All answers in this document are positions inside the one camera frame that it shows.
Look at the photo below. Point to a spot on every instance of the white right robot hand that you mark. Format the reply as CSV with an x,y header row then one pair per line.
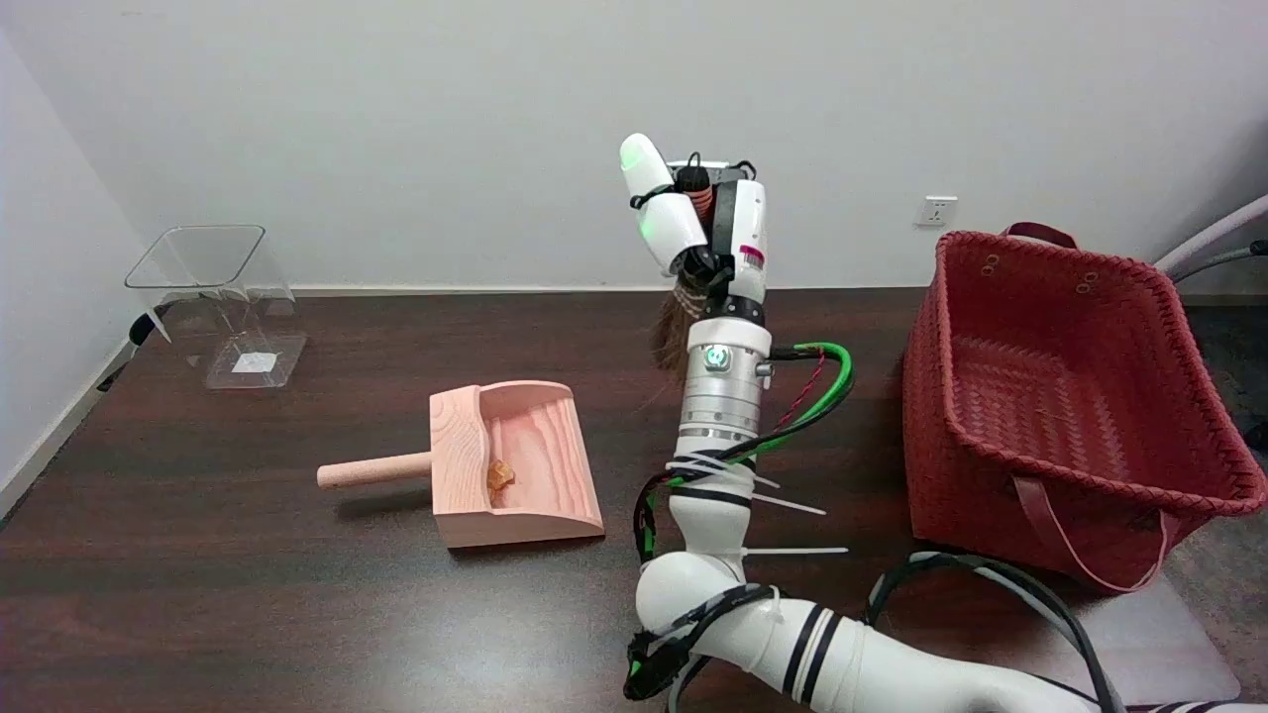
x,y
745,243

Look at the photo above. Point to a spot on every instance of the small brown bristle broom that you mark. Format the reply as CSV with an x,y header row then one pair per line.
x,y
679,332

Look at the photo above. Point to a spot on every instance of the red-brown woven storage basket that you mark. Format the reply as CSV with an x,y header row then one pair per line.
x,y
1050,416

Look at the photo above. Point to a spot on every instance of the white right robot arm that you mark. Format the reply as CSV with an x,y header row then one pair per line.
x,y
718,396

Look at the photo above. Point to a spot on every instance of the light wooden dustpan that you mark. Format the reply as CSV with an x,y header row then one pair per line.
x,y
520,465

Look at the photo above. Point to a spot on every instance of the small orange debris piece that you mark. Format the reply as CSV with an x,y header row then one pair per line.
x,y
499,477

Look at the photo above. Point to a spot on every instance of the white paper label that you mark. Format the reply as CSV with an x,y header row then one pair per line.
x,y
253,362

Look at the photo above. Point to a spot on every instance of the clear acrylic container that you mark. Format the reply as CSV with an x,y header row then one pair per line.
x,y
223,297

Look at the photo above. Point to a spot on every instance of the white wall outlet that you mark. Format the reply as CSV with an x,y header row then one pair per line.
x,y
936,211

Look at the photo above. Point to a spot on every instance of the white and grey chair frame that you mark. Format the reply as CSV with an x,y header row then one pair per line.
x,y
1214,236

